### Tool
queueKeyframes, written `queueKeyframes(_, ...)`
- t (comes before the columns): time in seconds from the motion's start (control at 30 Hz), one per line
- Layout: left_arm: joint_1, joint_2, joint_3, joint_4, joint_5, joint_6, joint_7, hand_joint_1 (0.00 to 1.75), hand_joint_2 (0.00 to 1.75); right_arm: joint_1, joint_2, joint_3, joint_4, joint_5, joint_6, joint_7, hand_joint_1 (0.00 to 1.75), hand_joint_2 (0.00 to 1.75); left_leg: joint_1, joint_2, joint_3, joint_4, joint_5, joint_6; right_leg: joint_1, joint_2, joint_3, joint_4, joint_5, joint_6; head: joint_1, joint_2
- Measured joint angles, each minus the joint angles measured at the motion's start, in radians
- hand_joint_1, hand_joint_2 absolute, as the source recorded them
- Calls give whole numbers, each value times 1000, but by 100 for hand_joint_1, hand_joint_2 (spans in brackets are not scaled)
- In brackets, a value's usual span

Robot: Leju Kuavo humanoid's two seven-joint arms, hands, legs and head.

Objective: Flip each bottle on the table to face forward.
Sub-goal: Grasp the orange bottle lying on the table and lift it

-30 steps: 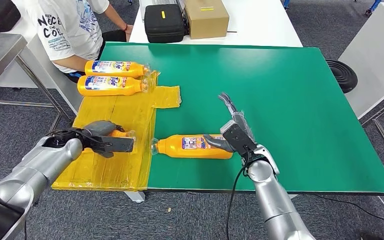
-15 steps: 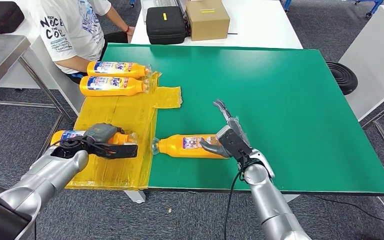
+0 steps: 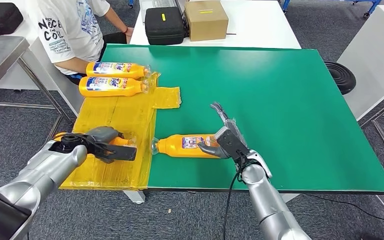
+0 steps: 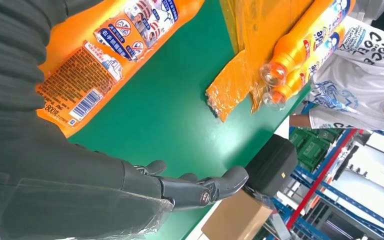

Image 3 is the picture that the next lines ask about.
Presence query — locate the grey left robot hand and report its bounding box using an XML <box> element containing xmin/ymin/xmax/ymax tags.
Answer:
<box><xmin>85</xmin><ymin>126</ymin><xmax>127</xmax><ymax>147</ymax></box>

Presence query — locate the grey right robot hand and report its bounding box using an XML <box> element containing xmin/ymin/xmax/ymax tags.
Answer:
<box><xmin>197</xmin><ymin>101</ymin><xmax>250</xmax><ymax>160</ymax></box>

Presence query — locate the orange plastic detergent bottle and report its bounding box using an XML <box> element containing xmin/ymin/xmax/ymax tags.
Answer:
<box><xmin>78</xmin><ymin>76</ymin><xmax>150</xmax><ymax>98</ymax></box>
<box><xmin>52</xmin><ymin>131</ymin><xmax>138</xmax><ymax>149</ymax></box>
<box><xmin>150</xmin><ymin>133</ymin><xmax>222</xmax><ymax>160</ymax></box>
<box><xmin>85</xmin><ymin>61</ymin><xmax>152</xmax><ymax>80</ymax></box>

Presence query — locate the yellow plastic wrapped cardboard sheet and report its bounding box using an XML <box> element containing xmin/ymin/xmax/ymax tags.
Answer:
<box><xmin>59</xmin><ymin>71</ymin><xmax>182</xmax><ymax>192</ymax></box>

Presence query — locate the person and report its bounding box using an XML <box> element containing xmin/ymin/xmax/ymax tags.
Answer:
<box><xmin>26</xmin><ymin>0</ymin><xmax>135</xmax><ymax>86</ymax></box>

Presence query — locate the white table foot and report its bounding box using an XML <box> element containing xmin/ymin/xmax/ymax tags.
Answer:
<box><xmin>279</xmin><ymin>193</ymin><xmax>301</xmax><ymax>204</ymax></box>
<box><xmin>123</xmin><ymin>190</ymin><xmax>146</xmax><ymax>205</ymax></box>

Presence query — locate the green table mat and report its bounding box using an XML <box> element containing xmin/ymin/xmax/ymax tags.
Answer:
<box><xmin>94</xmin><ymin>43</ymin><xmax>384</xmax><ymax>195</ymax></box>

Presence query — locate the white box seat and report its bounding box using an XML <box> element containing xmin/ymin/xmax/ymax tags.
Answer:
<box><xmin>0</xmin><ymin>36</ymin><xmax>86</xmax><ymax>117</ymax></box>

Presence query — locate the brown cardboard box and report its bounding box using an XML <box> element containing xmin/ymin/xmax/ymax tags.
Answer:
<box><xmin>183</xmin><ymin>0</ymin><xmax>230</xmax><ymax>43</ymax></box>

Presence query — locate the black round stool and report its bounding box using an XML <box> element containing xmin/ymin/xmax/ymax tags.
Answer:
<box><xmin>324</xmin><ymin>60</ymin><xmax>358</xmax><ymax>96</ymax></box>

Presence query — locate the white side table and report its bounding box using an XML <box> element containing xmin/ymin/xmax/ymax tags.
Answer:
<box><xmin>336</xmin><ymin>4</ymin><xmax>384</xmax><ymax>176</ymax></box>

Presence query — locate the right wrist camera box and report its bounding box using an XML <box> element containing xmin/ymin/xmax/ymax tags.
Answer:
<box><xmin>215</xmin><ymin>127</ymin><xmax>251</xmax><ymax>161</ymax></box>

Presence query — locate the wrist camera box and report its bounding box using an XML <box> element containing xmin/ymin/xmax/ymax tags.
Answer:
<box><xmin>215</xmin><ymin>127</ymin><xmax>251</xmax><ymax>161</ymax></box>
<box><xmin>88</xmin><ymin>142</ymin><xmax>138</xmax><ymax>165</ymax></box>

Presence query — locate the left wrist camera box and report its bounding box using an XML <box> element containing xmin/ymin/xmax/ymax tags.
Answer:
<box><xmin>88</xmin><ymin>142</ymin><xmax>138</xmax><ymax>165</ymax></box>

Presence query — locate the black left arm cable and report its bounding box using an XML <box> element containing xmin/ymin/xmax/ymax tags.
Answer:
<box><xmin>50</xmin><ymin>132</ymin><xmax>115</xmax><ymax>157</ymax></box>

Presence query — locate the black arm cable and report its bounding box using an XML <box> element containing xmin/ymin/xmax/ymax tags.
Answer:
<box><xmin>222</xmin><ymin>158</ymin><xmax>249</xmax><ymax>240</ymax></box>
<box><xmin>50</xmin><ymin>132</ymin><xmax>115</xmax><ymax>157</ymax></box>

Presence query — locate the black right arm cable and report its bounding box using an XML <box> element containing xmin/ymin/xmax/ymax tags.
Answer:
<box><xmin>222</xmin><ymin>158</ymin><xmax>249</xmax><ymax>240</ymax></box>

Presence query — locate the black floor cable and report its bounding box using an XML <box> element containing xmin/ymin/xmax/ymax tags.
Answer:
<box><xmin>306</xmin><ymin>193</ymin><xmax>384</xmax><ymax>226</ymax></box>

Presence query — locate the blue wheeled frame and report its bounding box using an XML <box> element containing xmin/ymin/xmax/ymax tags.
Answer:
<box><xmin>342</xmin><ymin>0</ymin><xmax>382</xmax><ymax>19</ymax></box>

